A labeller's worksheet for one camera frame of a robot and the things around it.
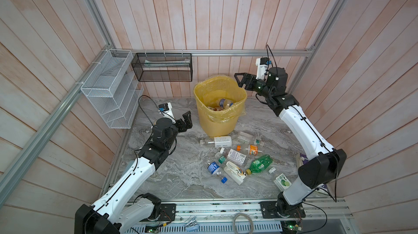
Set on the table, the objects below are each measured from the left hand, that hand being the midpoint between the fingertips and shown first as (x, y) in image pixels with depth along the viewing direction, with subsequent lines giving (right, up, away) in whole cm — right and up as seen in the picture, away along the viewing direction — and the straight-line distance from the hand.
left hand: (183, 116), depth 76 cm
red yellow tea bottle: (+16, +4, +11) cm, 20 cm away
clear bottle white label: (+19, -15, +15) cm, 28 cm away
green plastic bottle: (+40, -26, +10) cm, 48 cm away
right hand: (+27, +19, -1) cm, 33 cm away
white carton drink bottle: (+25, -28, +4) cm, 38 cm away
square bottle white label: (+27, -23, +12) cm, 37 cm away
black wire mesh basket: (-17, +32, +29) cm, 46 cm away
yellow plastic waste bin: (+12, +14, +20) cm, 27 cm away
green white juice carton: (+49, -33, +4) cm, 59 cm away
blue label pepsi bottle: (+15, -27, +6) cm, 31 cm away
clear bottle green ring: (+42, -16, +17) cm, 48 cm away
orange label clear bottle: (+37, -19, +12) cm, 43 cm away
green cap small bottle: (+20, -23, +10) cm, 32 cm away
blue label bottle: (+22, +7, +15) cm, 27 cm away
